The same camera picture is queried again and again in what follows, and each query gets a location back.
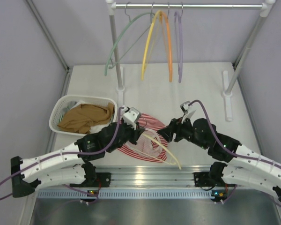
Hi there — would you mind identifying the purple hanger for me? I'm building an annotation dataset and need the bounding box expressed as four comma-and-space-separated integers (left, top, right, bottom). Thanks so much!
174, 11, 183, 83

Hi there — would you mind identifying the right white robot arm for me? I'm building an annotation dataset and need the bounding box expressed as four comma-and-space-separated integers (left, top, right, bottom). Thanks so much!
158, 118, 281, 203

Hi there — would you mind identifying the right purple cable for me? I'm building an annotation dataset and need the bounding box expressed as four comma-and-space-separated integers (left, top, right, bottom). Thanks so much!
188, 99, 281, 175

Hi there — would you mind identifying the green hanger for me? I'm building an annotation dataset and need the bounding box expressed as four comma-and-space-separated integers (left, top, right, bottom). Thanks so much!
104, 13, 155, 76

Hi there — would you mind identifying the red white striped tank top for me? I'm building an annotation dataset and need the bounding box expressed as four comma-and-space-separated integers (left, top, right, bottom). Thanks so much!
118, 113, 168, 163

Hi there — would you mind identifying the tan brown garment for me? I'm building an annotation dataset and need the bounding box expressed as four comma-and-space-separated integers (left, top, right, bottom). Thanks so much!
58, 103, 115, 134

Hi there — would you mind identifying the purple cable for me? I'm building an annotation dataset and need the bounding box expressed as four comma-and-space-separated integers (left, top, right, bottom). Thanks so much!
188, 99, 281, 175
0, 106, 126, 202

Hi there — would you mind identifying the silver clothes rack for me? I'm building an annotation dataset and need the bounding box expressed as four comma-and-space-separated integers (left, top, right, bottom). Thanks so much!
106, 0, 276, 122

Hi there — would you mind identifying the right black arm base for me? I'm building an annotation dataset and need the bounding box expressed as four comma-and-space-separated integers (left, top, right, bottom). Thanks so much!
193, 172, 235, 190

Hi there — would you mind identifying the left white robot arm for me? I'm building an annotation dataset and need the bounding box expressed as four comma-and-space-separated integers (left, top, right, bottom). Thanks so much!
11, 120, 145, 198

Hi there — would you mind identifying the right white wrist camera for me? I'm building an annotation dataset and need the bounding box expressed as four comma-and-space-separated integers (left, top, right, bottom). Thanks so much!
180, 101, 196, 124

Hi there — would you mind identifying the cream hanger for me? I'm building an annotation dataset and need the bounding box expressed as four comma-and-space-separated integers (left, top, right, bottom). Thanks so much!
126, 120, 182, 170

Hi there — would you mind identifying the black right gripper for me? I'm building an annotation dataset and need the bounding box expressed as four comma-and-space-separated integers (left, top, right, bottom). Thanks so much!
158, 113, 208, 150

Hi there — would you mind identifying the aluminium mounting rail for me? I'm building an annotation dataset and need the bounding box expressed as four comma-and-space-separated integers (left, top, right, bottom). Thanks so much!
46, 165, 281, 189

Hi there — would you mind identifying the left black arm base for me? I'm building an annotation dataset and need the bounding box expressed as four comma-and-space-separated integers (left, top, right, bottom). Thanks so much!
83, 172, 111, 188

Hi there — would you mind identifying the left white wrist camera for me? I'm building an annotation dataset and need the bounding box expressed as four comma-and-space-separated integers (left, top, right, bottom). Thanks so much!
121, 105, 141, 130

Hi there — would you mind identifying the white slotted cable duct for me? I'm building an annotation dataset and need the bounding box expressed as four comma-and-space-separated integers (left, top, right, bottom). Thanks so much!
37, 189, 215, 199

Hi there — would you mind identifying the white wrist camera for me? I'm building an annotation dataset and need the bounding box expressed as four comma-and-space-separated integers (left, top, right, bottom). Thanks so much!
180, 101, 196, 124
121, 105, 141, 130

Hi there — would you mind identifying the white plastic laundry basket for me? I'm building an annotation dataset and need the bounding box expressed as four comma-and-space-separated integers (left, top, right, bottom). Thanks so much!
49, 95, 118, 136

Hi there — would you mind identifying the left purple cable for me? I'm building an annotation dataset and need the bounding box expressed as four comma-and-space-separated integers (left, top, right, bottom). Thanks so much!
0, 106, 126, 202

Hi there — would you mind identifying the orange hanger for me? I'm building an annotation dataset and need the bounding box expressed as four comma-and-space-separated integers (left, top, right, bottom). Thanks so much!
160, 11, 173, 82

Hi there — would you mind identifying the yellow hanger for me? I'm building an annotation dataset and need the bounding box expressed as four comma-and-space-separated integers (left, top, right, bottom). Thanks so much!
141, 10, 162, 81

